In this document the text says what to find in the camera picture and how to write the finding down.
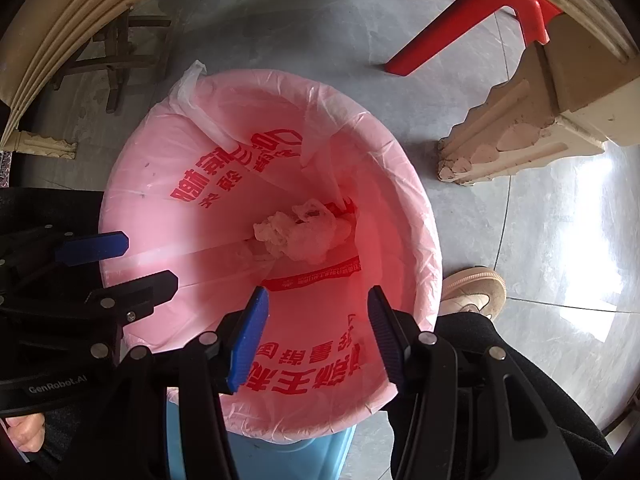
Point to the beige sneaker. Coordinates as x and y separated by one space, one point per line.
475 290

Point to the pink plastic bin liner bag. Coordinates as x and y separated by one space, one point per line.
165 220

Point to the person's left hand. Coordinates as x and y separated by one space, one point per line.
25 435

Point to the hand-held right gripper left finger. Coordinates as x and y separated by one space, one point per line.
247 345

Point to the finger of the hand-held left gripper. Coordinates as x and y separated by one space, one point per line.
145 290
92 250

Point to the light blue plastic bin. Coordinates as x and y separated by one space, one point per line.
300 460

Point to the crumpled white tissue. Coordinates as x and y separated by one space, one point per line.
305 235

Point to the beige wooden table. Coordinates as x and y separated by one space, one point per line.
575 85

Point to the dark wooden stool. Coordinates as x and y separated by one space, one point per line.
117 40

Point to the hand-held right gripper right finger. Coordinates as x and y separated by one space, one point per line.
385 335

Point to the red plastic stool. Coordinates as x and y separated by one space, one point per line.
450 25

